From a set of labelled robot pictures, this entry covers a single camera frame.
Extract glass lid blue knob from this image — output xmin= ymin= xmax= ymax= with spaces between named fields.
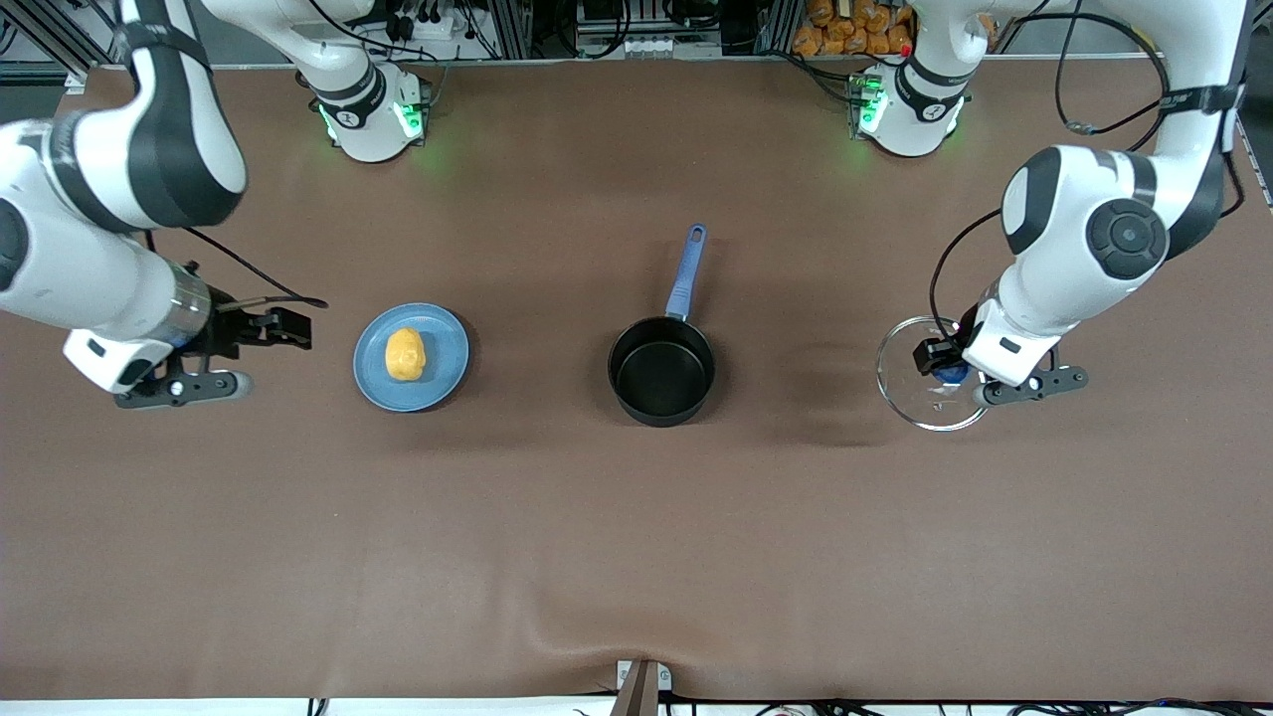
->
xmin=875 ymin=315 xmax=993 ymax=433

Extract yellow potato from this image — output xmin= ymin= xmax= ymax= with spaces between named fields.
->
xmin=385 ymin=327 xmax=430 ymax=384

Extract blue round plate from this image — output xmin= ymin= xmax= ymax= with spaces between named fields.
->
xmin=353 ymin=302 xmax=470 ymax=413

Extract pile of orange items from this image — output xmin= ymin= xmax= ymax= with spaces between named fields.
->
xmin=793 ymin=0 xmax=914 ymax=58

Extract white power strip with plugs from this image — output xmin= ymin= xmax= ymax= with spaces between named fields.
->
xmin=393 ymin=8 xmax=468 ymax=41

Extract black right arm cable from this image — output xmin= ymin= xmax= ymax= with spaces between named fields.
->
xmin=149 ymin=227 xmax=329 ymax=309

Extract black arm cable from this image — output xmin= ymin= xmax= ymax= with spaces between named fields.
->
xmin=149 ymin=227 xmax=329 ymax=309
xmin=930 ymin=0 xmax=1244 ymax=344

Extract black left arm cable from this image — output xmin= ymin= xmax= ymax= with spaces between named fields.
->
xmin=930 ymin=0 xmax=1244 ymax=344

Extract black pot blue handle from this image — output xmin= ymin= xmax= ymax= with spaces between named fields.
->
xmin=607 ymin=223 xmax=718 ymax=429

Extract aluminium frame rail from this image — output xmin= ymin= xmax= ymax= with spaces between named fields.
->
xmin=1231 ymin=99 xmax=1273 ymax=210

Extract aluminium frame post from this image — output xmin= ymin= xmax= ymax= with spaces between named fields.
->
xmin=484 ymin=0 xmax=533 ymax=59

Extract metal table edge bracket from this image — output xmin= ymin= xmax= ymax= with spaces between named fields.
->
xmin=615 ymin=658 xmax=673 ymax=716

